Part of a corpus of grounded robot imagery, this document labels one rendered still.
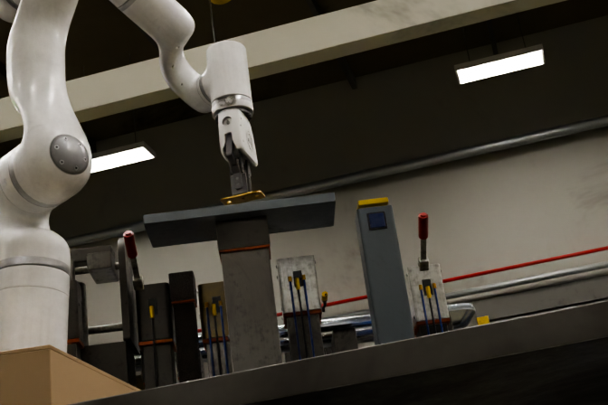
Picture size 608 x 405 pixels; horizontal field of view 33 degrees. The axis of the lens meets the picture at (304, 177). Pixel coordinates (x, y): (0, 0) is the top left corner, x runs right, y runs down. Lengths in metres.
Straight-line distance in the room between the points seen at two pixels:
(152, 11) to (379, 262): 0.66
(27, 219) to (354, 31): 4.12
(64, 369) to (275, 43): 4.52
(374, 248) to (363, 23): 3.85
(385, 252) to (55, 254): 0.64
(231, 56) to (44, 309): 0.74
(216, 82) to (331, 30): 3.69
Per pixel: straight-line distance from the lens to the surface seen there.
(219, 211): 1.97
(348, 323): 2.22
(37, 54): 1.83
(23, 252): 1.67
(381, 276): 1.96
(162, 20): 2.06
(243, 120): 2.07
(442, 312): 2.12
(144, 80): 6.03
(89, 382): 1.50
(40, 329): 1.63
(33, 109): 1.75
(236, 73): 2.11
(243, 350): 1.92
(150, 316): 2.08
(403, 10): 5.74
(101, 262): 2.12
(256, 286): 1.95
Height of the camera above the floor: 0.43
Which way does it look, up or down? 23 degrees up
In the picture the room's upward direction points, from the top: 8 degrees counter-clockwise
